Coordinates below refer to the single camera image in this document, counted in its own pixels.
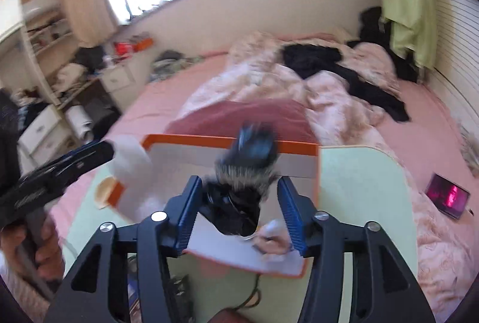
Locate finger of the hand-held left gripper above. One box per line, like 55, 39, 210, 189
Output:
41, 140, 116, 179

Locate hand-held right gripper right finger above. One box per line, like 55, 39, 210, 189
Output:
277, 175, 437, 323

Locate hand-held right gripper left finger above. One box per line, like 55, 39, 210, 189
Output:
47, 175, 205, 323

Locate white soft cloth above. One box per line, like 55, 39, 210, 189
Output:
105, 135, 155, 189

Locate black furry object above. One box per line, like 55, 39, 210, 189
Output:
198, 120, 282, 237

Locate orange storage box white inside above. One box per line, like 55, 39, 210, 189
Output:
108, 134, 322, 278

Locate light green desktop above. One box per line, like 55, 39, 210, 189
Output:
61, 145, 419, 323

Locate person's left hand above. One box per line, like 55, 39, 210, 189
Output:
0, 220, 66, 285

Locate pink soft item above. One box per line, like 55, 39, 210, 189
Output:
257, 220, 297, 257

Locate white paper roll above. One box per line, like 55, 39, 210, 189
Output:
65, 105, 95, 139

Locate large white drawer cabinet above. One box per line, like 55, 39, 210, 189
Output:
16, 103, 76, 167

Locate white paper sheet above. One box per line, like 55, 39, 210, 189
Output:
186, 213, 304, 272

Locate small white drawer cabinet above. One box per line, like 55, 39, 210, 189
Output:
100, 64, 136, 94

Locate pink bed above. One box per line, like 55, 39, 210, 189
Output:
48, 31, 479, 316

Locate small orange box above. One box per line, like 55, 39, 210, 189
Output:
128, 37, 155, 52

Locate pile of patterned clothes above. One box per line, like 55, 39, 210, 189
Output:
151, 49, 205, 75

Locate white shelf unit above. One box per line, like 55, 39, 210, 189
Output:
0, 0, 76, 107

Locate pink floral quilt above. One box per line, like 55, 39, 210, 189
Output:
165, 30, 479, 314

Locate phone with red screen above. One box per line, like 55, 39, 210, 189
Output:
424, 173, 472, 221

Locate black garment on quilt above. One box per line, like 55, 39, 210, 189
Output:
280, 42, 411, 124

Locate black clothes by curtain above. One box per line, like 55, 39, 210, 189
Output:
358, 5, 420, 85

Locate green curtain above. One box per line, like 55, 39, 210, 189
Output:
370, 0, 439, 70

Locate black cable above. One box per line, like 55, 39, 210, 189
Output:
231, 272, 263, 309

